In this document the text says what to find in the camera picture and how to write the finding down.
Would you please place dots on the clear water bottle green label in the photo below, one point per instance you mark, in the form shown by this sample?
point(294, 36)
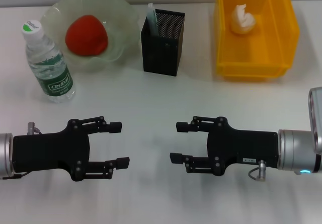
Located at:
point(54, 78)

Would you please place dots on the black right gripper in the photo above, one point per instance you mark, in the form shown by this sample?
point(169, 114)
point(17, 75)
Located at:
point(246, 146)

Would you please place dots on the white paper ball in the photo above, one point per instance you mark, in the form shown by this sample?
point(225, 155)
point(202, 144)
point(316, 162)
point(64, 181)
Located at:
point(242, 20)

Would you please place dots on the black mesh pen holder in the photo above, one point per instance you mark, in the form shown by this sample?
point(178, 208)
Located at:
point(161, 55)

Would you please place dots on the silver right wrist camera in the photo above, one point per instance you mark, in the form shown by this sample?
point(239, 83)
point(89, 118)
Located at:
point(316, 118)

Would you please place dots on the red-orange fruit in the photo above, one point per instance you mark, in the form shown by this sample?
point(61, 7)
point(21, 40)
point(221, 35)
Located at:
point(86, 36)

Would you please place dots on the pale green glass fruit bowl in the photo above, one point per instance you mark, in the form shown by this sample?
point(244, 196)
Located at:
point(120, 32)

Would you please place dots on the yellow plastic bin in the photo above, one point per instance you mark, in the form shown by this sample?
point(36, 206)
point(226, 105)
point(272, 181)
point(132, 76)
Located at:
point(276, 45)

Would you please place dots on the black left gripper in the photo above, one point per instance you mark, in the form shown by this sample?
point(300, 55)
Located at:
point(45, 151)

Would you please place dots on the silver grey pen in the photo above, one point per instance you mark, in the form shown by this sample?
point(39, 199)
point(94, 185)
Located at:
point(151, 17)

